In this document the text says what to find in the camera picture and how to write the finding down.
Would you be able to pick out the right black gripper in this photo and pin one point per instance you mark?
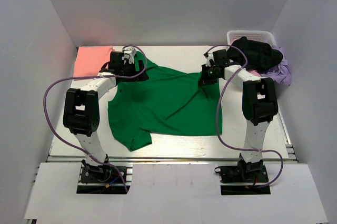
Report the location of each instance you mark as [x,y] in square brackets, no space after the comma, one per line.
[205,80]

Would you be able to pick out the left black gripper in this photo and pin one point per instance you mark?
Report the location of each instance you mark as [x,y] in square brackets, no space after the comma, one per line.
[143,77]

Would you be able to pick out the green t shirt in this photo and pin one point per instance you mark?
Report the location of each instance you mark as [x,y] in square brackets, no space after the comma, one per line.
[170,102]

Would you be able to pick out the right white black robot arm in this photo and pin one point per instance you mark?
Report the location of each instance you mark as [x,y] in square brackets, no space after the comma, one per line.
[259,102]

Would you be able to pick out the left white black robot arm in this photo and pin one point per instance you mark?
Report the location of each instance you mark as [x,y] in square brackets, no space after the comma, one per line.
[82,113]

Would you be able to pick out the pink garment in basket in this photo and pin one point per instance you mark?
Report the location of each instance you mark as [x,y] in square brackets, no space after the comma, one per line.
[255,73]

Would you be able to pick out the black garment in basket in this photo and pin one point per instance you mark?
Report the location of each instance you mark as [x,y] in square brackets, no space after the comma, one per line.
[260,56]

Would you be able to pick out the folded pink t shirt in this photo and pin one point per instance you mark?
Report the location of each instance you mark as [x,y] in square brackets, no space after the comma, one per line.
[90,60]

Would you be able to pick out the white plastic laundry basket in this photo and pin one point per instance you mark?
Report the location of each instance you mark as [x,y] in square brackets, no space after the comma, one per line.
[237,55]

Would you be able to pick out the lilac garment in basket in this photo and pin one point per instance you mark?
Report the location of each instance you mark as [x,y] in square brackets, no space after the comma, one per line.
[280,73]

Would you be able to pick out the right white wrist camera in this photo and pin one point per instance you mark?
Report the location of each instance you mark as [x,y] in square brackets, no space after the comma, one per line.
[209,59]

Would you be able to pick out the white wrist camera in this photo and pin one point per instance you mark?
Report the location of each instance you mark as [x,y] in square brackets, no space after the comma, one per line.
[129,54]
[209,59]

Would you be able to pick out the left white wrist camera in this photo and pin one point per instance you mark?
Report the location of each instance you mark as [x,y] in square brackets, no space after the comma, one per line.
[129,54]

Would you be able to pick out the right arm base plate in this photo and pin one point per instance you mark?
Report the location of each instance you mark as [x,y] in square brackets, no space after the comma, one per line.
[234,174]

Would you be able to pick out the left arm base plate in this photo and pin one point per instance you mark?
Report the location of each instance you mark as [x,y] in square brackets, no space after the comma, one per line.
[102,174]

